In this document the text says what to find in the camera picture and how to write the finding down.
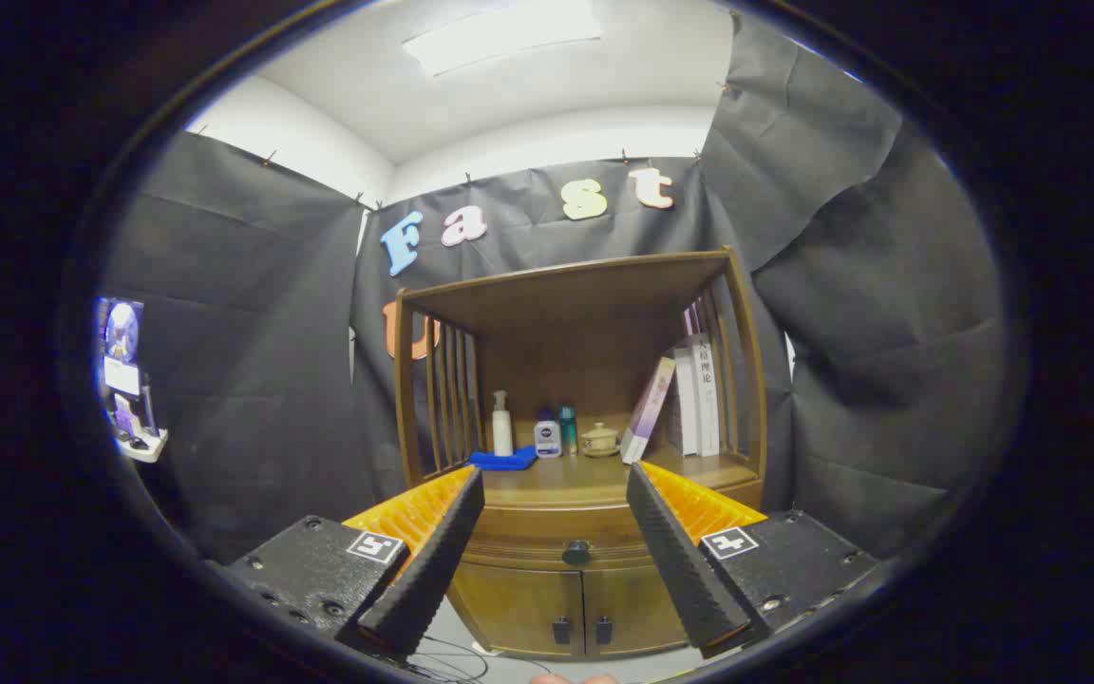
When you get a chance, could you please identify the purple cover book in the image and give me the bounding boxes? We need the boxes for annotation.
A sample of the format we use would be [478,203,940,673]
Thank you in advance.
[620,356,677,465]

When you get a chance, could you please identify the ceiling light panel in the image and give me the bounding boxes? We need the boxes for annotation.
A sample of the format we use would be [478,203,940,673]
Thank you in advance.
[402,0,603,79]

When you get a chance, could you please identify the blue folded towel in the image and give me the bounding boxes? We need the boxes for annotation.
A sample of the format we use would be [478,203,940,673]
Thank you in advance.
[467,446,538,472]

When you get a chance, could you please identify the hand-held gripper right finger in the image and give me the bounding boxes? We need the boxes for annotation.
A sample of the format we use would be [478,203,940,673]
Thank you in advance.
[625,461,882,658]

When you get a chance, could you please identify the blue wall poster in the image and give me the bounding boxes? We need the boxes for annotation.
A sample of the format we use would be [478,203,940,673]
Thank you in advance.
[99,297,144,395]

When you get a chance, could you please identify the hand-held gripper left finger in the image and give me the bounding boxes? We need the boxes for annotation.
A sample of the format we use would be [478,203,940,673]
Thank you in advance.
[222,464,487,656]

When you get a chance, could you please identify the wooden cabinet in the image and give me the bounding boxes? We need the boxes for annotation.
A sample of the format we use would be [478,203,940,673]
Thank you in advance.
[393,249,768,661]

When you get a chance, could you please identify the white pump bottle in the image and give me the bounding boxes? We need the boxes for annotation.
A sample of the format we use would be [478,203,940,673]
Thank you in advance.
[492,389,515,458]

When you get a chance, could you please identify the wooden countertop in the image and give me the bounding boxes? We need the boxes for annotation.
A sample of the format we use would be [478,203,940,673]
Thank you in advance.
[424,446,762,506]

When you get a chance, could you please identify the wooden cabinet door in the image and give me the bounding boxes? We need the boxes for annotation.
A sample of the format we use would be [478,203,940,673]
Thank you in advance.
[447,560,586,656]
[583,565,690,656]

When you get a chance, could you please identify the wooden drawer with black knob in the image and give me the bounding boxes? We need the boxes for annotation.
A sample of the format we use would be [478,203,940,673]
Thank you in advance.
[464,503,670,571]

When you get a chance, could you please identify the patterned cover book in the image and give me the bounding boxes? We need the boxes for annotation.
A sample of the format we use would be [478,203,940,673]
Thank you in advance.
[665,344,702,455]

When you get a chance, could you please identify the white cluttered shelf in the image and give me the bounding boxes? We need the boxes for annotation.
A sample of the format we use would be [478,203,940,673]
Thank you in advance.
[113,394,169,464]

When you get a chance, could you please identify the black floor cables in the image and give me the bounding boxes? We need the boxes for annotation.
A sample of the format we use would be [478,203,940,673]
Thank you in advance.
[395,635,557,683]

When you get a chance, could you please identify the white spine book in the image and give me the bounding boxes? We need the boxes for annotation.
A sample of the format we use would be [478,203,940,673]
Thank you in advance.
[697,332,722,458]

